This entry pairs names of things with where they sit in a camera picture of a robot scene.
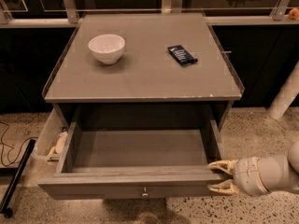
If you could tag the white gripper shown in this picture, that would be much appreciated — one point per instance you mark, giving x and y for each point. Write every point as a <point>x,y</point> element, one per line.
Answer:
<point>247,175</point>

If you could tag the grey top drawer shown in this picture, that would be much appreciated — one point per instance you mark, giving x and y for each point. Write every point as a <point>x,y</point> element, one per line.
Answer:
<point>138,152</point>

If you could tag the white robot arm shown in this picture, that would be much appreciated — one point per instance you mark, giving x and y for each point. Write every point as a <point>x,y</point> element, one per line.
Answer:
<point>281,173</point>

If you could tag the grey drawer cabinet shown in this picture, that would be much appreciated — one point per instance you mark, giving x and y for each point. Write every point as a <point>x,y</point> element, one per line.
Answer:
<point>146,72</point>

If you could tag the dark blue snack packet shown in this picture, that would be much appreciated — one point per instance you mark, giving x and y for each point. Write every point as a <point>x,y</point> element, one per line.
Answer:
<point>181,55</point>

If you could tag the orange round object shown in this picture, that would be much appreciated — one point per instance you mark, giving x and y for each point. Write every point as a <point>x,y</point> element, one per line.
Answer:
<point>293,14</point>

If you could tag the white ceramic bowl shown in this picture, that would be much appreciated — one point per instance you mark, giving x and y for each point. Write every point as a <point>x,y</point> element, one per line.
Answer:
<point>107,49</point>

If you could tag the clear plastic storage bin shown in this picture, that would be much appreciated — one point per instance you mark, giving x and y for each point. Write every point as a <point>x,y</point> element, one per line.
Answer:
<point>52,143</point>

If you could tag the black pole with wheel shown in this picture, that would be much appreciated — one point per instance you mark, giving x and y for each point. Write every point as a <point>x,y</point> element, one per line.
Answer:
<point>15,175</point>

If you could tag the metal railing frame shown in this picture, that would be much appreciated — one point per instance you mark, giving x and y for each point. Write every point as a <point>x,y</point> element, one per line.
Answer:
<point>68,13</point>

